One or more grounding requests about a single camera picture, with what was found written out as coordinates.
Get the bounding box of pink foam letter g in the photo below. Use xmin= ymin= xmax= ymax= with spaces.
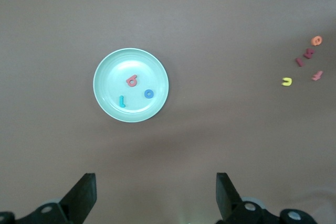
xmin=125 ymin=74 xmax=139 ymax=88

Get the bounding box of red foam letter k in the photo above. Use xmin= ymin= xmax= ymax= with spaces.
xmin=302 ymin=48 xmax=316 ymax=60

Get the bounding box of light green plate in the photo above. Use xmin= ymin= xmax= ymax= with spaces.
xmin=92 ymin=48 xmax=170 ymax=123

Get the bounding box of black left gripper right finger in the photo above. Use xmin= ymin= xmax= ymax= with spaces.
xmin=216 ymin=172 xmax=320 ymax=224

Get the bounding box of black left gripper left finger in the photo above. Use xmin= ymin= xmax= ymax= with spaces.
xmin=0 ymin=173 xmax=97 ymax=224

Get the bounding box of brown table cover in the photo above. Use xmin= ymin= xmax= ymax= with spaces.
xmin=0 ymin=0 xmax=336 ymax=224

